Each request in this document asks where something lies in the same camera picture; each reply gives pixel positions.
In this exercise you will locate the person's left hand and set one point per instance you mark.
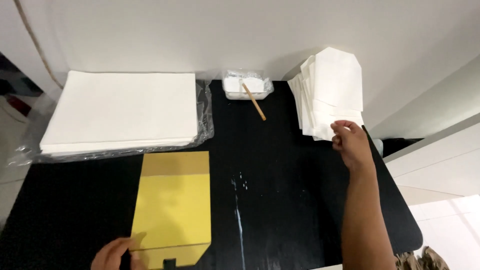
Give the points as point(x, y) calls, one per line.
point(112, 257)

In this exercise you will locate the person's right hand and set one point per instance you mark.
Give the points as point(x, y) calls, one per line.
point(354, 148)

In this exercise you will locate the yellow cardboard template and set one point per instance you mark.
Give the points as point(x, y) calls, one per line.
point(172, 202)

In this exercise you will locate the pale blue object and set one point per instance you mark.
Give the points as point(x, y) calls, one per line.
point(378, 147)

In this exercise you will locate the black clip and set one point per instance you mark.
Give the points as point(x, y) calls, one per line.
point(169, 264)

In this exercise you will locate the pile of white paper bags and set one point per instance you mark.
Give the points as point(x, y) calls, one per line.
point(333, 86)

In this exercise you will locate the white cabinet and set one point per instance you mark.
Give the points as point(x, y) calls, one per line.
point(435, 168)

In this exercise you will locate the wooden stick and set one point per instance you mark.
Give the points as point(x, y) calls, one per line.
point(255, 102)

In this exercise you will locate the clear plastic container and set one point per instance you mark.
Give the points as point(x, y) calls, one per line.
point(247, 88)

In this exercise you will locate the patterned beige clothing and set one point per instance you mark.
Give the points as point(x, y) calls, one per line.
point(420, 259)

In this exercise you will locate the white paste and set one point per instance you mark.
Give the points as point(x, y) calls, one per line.
point(234, 86)

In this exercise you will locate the stack of white paper sheets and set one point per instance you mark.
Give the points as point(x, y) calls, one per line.
point(120, 108)

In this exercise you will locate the clear plastic wrap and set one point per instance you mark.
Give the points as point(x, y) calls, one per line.
point(204, 112)

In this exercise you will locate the dark red and black heap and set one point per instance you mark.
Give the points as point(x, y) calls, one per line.
point(17, 88)

